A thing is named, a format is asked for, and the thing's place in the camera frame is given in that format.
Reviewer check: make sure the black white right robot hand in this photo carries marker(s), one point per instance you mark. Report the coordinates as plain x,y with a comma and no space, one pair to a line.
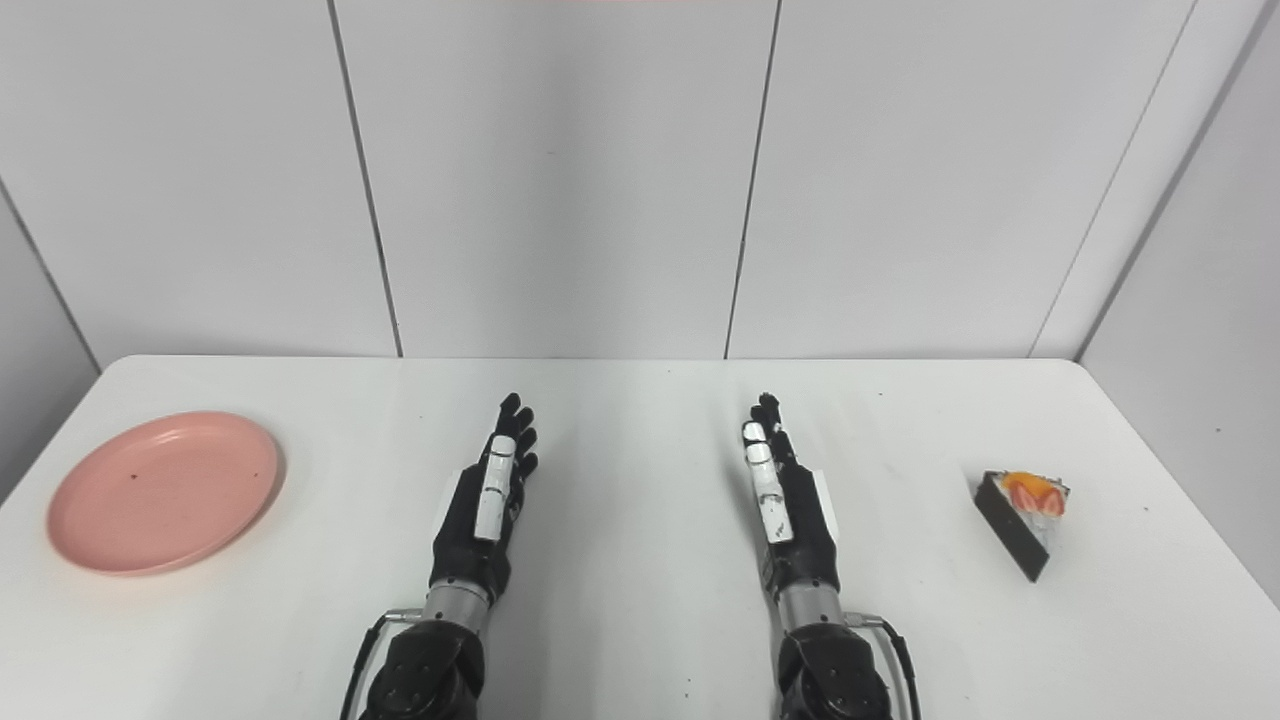
810,540

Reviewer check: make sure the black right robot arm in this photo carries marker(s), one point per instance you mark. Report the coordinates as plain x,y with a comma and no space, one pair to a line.
830,660

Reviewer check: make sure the pink round plate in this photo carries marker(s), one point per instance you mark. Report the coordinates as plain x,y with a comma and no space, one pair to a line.
165,492

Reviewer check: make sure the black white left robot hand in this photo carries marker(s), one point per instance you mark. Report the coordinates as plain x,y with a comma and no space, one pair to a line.
470,535

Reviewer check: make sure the sushi piece toy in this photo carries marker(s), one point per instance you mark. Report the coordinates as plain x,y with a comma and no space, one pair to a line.
1020,525

